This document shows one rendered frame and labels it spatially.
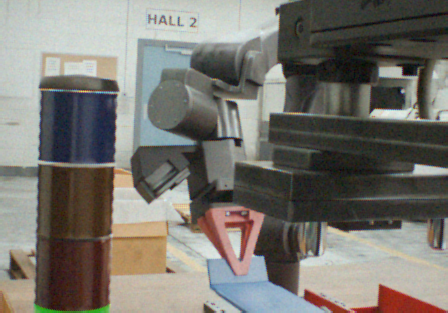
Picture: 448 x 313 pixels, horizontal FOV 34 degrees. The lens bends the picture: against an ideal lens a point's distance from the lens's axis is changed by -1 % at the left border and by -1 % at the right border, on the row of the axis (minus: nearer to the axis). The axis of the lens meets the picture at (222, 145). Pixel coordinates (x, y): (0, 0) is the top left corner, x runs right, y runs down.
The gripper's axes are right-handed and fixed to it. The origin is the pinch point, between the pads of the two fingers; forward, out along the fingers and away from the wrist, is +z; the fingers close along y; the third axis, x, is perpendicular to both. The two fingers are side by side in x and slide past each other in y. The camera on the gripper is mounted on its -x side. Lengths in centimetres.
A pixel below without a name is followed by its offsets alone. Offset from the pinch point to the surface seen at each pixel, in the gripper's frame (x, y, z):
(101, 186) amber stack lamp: -24.5, 42.8, 2.9
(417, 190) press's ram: 3.0, 30.4, 0.4
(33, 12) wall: 114, -902, -567
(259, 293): 0.0, 4.3, 3.6
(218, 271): -2.7, 0.3, 0.1
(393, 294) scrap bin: 23.3, -5.4, 4.3
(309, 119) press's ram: -4.7, 29.2, -6.0
